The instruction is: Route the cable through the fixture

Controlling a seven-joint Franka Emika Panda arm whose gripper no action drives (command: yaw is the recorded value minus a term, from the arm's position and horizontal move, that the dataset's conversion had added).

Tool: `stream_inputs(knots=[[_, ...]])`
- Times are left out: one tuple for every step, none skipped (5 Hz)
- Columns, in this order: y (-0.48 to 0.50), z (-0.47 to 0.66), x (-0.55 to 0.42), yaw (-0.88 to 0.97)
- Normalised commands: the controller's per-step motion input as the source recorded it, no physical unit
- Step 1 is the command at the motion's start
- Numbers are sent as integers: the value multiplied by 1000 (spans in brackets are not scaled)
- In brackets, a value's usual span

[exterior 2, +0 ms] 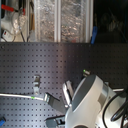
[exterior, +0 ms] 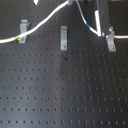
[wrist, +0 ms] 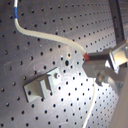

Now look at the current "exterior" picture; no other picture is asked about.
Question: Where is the white cable with coloured marks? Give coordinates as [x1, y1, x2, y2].
[0, 0, 128, 45]

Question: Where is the right grey cable clip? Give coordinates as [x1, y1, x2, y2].
[105, 27, 116, 52]

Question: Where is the grey cable clip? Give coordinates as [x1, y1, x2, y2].
[60, 26, 68, 51]
[19, 19, 30, 44]
[105, 27, 116, 52]

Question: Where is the dark metal gripper finger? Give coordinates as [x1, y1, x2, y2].
[93, 0, 111, 37]

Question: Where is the grey clip at top edge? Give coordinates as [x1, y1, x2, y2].
[67, 0, 73, 5]

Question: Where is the middle grey cable clip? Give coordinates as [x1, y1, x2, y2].
[60, 26, 68, 51]

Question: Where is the left grey cable clip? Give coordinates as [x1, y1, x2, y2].
[19, 19, 30, 44]

